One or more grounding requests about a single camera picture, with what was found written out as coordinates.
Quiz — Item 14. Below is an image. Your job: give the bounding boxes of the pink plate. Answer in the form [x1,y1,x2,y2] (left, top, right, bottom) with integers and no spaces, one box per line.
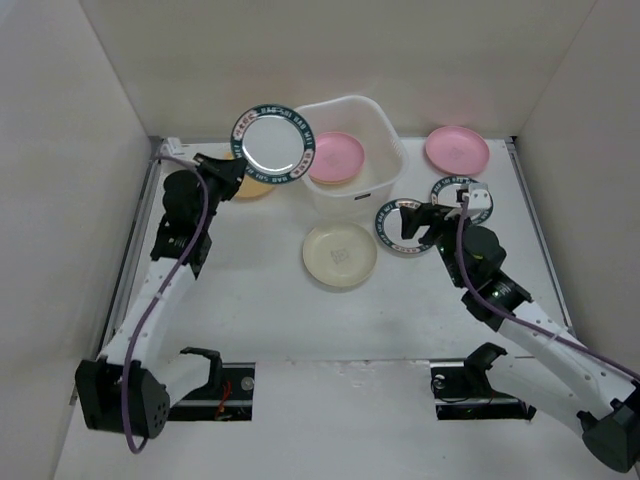
[424,126,490,176]
[309,132,365,181]

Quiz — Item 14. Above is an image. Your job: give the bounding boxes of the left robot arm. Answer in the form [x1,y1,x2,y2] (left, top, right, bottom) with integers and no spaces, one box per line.
[75,154,247,454]

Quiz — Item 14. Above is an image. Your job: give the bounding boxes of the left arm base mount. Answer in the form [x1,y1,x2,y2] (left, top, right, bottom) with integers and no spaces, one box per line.
[168,347,256,422]

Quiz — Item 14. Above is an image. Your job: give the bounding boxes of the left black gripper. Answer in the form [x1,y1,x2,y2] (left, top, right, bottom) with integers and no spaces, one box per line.
[189,153,249,230]

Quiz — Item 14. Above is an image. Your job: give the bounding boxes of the translucent white plastic bin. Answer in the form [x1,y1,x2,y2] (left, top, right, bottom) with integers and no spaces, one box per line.
[296,95,409,217]

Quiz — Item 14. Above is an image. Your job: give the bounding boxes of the yellow plate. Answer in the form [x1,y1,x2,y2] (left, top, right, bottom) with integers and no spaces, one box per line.
[233,174,275,201]
[309,174,359,188]

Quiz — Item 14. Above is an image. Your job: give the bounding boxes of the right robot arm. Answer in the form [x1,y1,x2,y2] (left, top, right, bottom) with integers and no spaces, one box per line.
[399,200,639,473]

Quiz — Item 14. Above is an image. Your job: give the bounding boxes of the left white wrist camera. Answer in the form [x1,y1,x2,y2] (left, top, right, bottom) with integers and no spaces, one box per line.
[160,137,186,157]

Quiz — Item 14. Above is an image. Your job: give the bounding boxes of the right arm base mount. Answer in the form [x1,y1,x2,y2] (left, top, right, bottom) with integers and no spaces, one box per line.
[430,343,537,421]

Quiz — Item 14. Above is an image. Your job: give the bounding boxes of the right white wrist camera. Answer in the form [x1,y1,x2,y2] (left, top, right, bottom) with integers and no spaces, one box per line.
[446,182,493,218]

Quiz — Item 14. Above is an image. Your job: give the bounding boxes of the cream white plate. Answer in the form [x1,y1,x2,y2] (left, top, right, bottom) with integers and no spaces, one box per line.
[302,222,377,289]

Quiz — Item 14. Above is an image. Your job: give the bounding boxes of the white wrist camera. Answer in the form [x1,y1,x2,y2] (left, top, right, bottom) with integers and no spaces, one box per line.
[160,137,186,157]
[446,182,493,218]

